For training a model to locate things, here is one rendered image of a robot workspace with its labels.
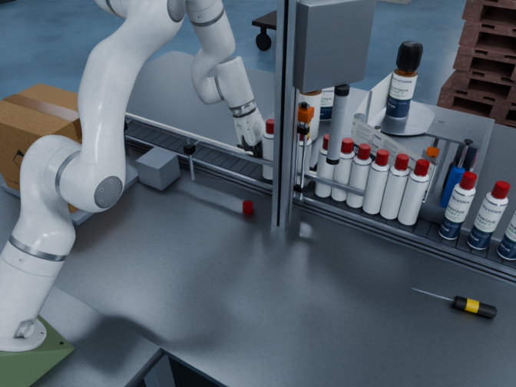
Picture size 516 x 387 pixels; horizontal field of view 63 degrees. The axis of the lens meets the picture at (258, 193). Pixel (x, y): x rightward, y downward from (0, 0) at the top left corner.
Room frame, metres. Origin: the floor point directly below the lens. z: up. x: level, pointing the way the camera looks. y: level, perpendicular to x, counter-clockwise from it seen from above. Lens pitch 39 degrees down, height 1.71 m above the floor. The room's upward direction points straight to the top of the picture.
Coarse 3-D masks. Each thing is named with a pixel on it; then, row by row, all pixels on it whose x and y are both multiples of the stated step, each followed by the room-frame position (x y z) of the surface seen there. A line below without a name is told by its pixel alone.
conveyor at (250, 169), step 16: (128, 128) 1.44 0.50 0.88; (144, 128) 1.44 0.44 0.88; (160, 144) 1.33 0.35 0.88; (176, 144) 1.33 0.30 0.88; (208, 160) 1.22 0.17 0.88; (224, 160) 1.22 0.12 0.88; (240, 160) 1.22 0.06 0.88; (256, 176) 1.13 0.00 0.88; (304, 192) 1.04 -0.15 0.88; (400, 224) 0.90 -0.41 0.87; (416, 224) 0.89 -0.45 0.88; (432, 224) 0.89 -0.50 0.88; (448, 240) 0.83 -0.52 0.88; (464, 240) 0.83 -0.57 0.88; (496, 240) 0.83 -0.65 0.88; (480, 256) 0.77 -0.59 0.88; (496, 256) 0.77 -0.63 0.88
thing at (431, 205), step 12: (432, 144) 1.01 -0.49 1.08; (432, 156) 1.01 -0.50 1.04; (444, 156) 0.96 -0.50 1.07; (456, 156) 1.00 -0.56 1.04; (468, 156) 0.99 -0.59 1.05; (468, 168) 0.98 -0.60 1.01; (432, 180) 1.02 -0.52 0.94; (444, 180) 0.99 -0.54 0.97; (432, 192) 0.96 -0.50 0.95; (432, 204) 0.91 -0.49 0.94; (420, 216) 0.92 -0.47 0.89; (432, 216) 0.90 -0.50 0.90
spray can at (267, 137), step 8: (272, 120) 1.14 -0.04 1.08; (272, 128) 1.11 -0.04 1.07; (264, 136) 1.12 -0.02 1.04; (272, 136) 1.11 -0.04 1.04; (264, 144) 1.11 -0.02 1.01; (272, 144) 1.10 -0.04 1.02; (264, 152) 1.11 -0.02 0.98; (272, 152) 1.10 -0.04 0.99; (272, 160) 1.10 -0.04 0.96; (264, 168) 1.11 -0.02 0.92; (272, 168) 1.11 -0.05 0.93; (264, 176) 1.11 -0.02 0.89; (272, 176) 1.11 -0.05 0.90
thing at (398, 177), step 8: (400, 160) 0.92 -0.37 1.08; (392, 168) 0.94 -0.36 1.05; (400, 168) 0.92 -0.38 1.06; (392, 176) 0.92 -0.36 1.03; (400, 176) 0.91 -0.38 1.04; (392, 184) 0.92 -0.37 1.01; (400, 184) 0.91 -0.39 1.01; (392, 192) 0.92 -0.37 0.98; (400, 192) 0.91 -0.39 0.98; (384, 200) 0.93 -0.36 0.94; (392, 200) 0.91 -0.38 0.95; (400, 200) 0.92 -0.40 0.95; (384, 208) 0.92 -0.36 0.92; (392, 208) 0.91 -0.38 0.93; (384, 216) 0.92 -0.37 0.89; (392, 216) 0.91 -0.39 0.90
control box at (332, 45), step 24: (312, 0) 0.93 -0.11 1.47; (336, 0) 0.93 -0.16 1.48; (360, 0) 0.94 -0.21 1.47; (312, 24) 0.89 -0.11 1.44; (336, 24) 0.92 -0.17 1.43; (360, 24) 0.95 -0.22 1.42; (312, 48) 0.90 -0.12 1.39; (336, 48) 0.92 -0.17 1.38; (360, 48) 0.95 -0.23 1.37; (312, 72) 0.90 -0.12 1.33; (336, 72) 0.93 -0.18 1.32; (360, 72) 0.95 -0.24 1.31
